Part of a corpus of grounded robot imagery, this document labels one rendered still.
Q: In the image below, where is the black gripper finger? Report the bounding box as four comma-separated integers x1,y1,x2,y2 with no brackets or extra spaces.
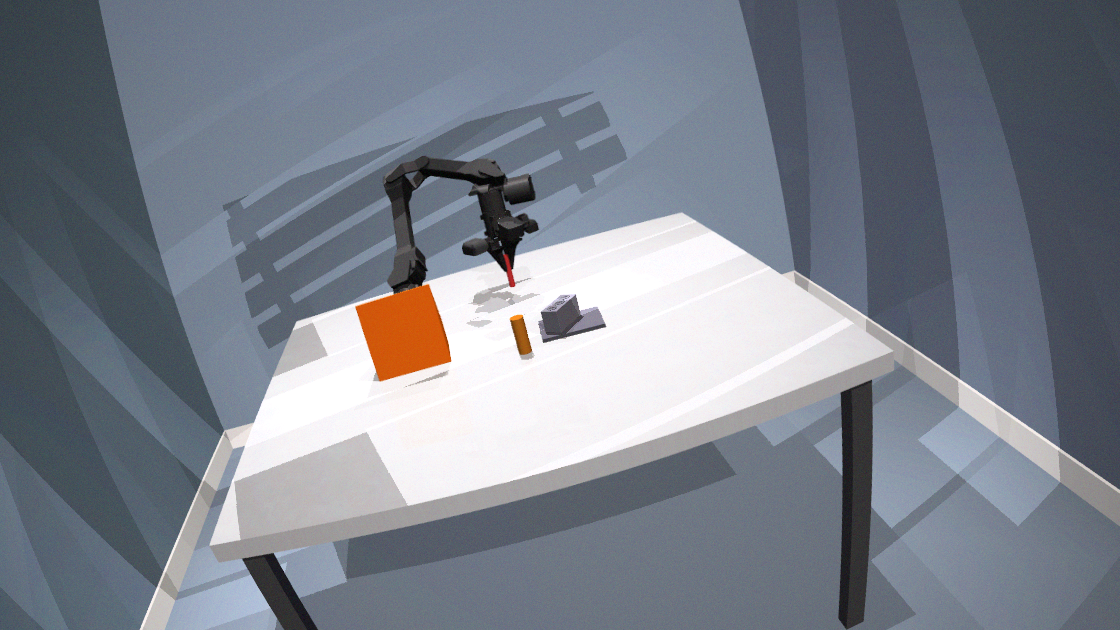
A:
501,238,522,269
487,245,507,272

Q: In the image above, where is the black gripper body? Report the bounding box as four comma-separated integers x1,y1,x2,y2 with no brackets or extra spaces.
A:
461,206,539,256

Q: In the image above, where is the orange cylinder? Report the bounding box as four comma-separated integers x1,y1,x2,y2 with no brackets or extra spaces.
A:
510,315,532,355

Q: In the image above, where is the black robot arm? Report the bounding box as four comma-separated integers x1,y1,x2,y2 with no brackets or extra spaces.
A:
382,156,536,295

